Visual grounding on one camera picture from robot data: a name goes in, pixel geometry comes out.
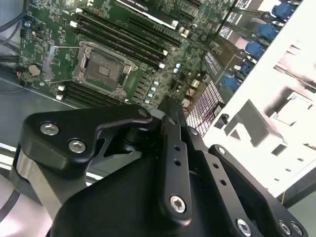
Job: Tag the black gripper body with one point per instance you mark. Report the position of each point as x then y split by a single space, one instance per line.
118 202

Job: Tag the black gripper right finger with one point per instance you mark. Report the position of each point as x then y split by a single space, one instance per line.
234 187

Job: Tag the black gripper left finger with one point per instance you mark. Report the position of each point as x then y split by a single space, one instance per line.
59 153

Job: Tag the silver CPU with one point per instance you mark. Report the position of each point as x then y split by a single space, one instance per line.
292 111

